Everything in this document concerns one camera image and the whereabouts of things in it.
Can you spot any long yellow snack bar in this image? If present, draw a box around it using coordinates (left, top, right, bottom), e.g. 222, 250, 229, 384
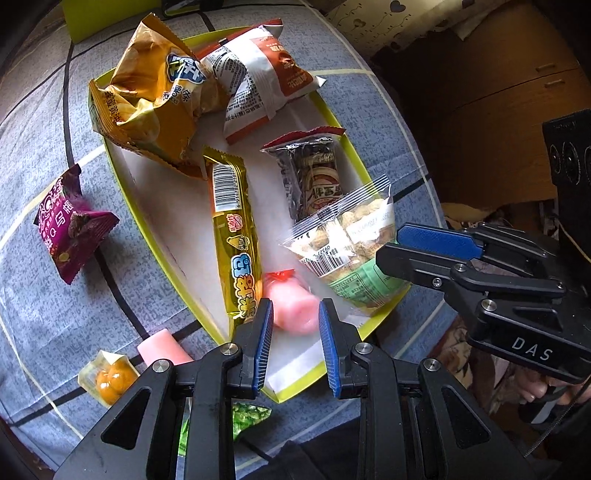
202, 145, 265, 341

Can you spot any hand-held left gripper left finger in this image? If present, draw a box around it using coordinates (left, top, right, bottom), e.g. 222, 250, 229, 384
54, 298, 275, 480

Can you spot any brown wooden cabinet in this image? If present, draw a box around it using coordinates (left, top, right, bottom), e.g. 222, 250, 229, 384
369, 0, 591, 220

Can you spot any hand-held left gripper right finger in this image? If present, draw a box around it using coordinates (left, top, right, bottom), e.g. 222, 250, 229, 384
318, 298, 539, 480

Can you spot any white and orange snack bag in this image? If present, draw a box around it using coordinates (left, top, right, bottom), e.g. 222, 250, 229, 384
196, 18, 328, 146

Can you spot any yellow potato stick bag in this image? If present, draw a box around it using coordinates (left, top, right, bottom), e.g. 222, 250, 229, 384
110, 13, 232, 178

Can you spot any clear peanut packet green label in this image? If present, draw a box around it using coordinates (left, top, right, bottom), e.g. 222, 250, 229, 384
279, 173, 413, 318

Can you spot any large green cardboard box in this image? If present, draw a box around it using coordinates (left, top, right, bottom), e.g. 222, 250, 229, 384
62, 0, 168, 44

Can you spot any dark sunflower seed packet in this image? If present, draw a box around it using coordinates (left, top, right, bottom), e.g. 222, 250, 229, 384
260, 126, 366, 228

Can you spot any pink marshmallow candy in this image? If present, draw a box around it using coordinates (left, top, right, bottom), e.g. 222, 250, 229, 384
137, 329, 194, 368
262, 269, 322, 334

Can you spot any grey checked bed sheet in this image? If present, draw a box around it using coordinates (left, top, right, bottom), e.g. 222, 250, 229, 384
0, 0, 446, 469

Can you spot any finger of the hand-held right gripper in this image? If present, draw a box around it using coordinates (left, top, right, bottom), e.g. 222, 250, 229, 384
375, 243, 568, 306
396, 222, 563, 280

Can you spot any yellow-green cardboard tray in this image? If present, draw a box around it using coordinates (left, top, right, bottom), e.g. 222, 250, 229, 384
88, 25, 413, 405

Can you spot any heart print curtain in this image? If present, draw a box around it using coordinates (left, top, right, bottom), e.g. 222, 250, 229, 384
318, 0, 481, 57

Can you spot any purple snack packet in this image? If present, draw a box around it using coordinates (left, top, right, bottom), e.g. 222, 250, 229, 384
33, 164, 120, 285

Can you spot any green snack packet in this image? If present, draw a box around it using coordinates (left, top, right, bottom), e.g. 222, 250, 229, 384
178, 399, 273, 457

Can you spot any orange jelly cup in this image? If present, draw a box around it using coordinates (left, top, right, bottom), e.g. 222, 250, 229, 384
78, 349, 140, 408

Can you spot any small yellow chip bag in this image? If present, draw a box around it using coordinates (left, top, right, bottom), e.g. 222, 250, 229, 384
89, 78, 204, 182

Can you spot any person's right hand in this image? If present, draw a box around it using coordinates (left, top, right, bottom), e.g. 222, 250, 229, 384
510, 369, 578, 423

